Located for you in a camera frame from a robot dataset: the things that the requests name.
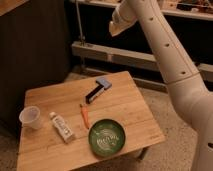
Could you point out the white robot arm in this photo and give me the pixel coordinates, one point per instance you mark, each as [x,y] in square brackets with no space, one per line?
[190,98]

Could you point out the dark cabinet with wooden top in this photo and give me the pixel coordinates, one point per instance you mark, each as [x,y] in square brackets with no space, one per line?
[34,51]

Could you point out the green ceramic bowl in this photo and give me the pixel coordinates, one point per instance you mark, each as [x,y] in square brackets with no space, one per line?
[106,137]

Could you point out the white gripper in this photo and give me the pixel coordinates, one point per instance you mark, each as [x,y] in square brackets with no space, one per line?
[123,18]

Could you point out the wooden table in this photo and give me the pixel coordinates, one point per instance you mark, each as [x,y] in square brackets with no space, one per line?
[62,142]

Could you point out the white tube of cream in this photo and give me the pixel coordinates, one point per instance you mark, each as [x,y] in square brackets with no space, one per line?
[62,127]

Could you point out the translucent plastic cup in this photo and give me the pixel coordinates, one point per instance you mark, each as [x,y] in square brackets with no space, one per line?
[31,117]

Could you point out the orange carrot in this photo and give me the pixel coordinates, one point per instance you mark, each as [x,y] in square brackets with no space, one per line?
[84,113]

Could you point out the metal shelf rack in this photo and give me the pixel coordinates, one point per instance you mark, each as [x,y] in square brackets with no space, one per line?
[133,53]

